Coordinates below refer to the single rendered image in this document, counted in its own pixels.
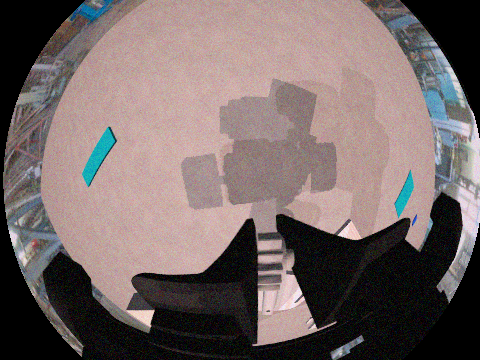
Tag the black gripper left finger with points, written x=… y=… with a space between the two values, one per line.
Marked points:
x=228 y=286

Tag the teal rectangular block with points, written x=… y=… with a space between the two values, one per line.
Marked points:
x=98 y=155

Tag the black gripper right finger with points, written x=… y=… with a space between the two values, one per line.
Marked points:
x=328 y=266

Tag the teal flat plate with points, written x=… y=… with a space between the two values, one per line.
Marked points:
x=405 y=193

